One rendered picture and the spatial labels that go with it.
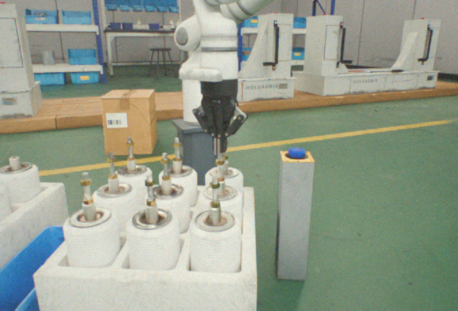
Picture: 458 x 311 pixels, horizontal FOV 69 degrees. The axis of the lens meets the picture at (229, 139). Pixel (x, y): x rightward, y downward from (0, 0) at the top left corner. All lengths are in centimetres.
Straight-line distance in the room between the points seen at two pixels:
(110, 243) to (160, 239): 11
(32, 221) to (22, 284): 14
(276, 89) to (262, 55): 33
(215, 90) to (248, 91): 221
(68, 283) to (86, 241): 8
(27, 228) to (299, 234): 65
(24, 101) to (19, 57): 28
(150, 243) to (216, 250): 12
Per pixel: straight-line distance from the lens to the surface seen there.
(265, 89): 291
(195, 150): 112
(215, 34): 63
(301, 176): 77
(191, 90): 110
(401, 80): 392
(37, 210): 99
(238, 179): 82
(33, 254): 95
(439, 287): 101
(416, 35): 426
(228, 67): 64
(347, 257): 102
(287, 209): 80
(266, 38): 307
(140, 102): 175
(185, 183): 83
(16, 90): 260
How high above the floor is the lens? 57
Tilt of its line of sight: 16 degrees down
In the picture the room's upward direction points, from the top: straight up
